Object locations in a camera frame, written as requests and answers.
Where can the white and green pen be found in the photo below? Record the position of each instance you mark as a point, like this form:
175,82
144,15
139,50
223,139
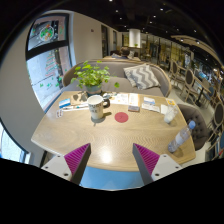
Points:
76,107

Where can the crumpled clear plastic cup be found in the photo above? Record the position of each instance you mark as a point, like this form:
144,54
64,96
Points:
170,114

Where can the group of wooden chairs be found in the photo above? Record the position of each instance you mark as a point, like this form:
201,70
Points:
189,78

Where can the white leaflet with orange edge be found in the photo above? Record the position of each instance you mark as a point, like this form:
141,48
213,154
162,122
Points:
133,99

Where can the yellow card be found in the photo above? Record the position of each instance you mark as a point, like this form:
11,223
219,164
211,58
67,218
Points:
170,102

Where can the person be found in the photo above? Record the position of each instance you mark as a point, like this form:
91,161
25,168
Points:
124,51

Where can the blue and white card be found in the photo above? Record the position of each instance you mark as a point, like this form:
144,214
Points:
149,100

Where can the small blue white carton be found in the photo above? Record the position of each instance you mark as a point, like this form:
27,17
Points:
106,96

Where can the small blue box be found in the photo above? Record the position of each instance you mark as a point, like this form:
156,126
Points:
64,103

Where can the white napkin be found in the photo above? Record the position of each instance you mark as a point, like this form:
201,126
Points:
164,109

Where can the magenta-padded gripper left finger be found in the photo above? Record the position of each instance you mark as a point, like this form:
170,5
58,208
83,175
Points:
75,159

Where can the clear bottle with blue cap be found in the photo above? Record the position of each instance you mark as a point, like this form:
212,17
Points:
180,137

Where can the grey white chevron pillow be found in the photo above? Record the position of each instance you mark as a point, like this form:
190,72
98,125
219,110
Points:
141,77

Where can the grey sofa with wooden frame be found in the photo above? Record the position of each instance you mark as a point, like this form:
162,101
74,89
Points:
113,68

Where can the pill blister pack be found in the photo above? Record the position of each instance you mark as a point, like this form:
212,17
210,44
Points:
59,113

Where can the green potted plant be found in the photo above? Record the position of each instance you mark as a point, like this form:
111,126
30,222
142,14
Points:
90,76

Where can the group of ceiling lights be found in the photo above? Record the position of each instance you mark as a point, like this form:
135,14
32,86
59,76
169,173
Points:
161,9

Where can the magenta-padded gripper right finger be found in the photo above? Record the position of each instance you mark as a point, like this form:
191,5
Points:
148,159

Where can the flat round red coaster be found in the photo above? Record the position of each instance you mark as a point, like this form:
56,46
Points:
121,117

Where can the white printed leaflet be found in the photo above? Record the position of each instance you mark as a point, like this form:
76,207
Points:
120,98

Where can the grey tufted chair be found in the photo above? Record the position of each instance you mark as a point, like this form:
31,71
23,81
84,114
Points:
195,125

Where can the large decorated window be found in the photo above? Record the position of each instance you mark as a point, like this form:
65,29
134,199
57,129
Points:
46,71

